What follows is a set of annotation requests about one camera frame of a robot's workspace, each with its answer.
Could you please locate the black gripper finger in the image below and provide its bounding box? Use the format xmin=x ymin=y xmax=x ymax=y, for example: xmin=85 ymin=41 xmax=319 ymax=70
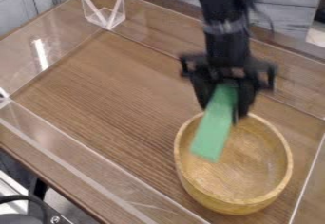
xmin=190 ymin=74 xmax=215 ymax=109
xmin=232 ymin=78 xmax=259 ymax=124

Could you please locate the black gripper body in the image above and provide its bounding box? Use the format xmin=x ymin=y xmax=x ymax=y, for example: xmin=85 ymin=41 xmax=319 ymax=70
xmin=179 ymin=54 xmax=277 ymax=90

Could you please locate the green rectangular block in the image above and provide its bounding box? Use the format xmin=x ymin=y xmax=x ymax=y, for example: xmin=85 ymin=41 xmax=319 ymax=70
xmin=190 ymin=84 xmax=238 ymax=162

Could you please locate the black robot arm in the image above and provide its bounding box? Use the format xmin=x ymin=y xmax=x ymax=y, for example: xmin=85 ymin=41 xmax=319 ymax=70
xmin=179 ymin=0 xmax=277 ymax=121

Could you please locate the brown wooden bowl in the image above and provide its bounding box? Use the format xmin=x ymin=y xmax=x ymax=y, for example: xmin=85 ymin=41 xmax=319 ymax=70
xmin=174 ymin=114 xmax=293 ymax=215

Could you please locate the black table leg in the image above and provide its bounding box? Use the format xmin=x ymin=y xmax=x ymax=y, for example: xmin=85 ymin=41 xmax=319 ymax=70
xmin=28 ymin=178 xmax=48 ymax=200

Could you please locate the clear acrylic corner bracket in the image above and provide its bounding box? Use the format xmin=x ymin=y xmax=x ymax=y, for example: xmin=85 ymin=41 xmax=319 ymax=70
xmin=81 ymin=0 xmax=125 ymax=30

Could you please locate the clear acrylic front wall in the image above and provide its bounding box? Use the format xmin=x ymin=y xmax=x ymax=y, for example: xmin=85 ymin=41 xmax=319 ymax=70
xmin=0 ymin=99 xmax=210 ymax=224

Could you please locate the black cable under table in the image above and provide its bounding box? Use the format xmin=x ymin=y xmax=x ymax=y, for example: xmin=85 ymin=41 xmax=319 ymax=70
xmin=0 ymin=195 xmax=48 ymax=224

